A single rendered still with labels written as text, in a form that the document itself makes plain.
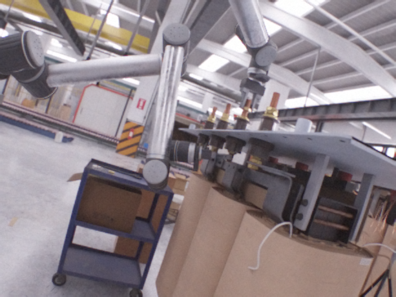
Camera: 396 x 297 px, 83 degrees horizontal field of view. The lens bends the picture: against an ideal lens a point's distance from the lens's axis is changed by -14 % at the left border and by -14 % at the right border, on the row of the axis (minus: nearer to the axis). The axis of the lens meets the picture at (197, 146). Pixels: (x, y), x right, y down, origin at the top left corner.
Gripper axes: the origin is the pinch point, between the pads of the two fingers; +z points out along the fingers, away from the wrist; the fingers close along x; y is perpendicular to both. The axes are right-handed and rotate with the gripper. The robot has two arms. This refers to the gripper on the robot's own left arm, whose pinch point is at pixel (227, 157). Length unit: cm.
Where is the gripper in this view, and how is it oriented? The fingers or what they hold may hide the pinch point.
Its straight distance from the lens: 131.0
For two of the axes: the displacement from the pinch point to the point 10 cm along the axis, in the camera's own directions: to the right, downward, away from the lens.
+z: 9.9, 1.1, -0.8
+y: 1.1, -9.9, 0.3
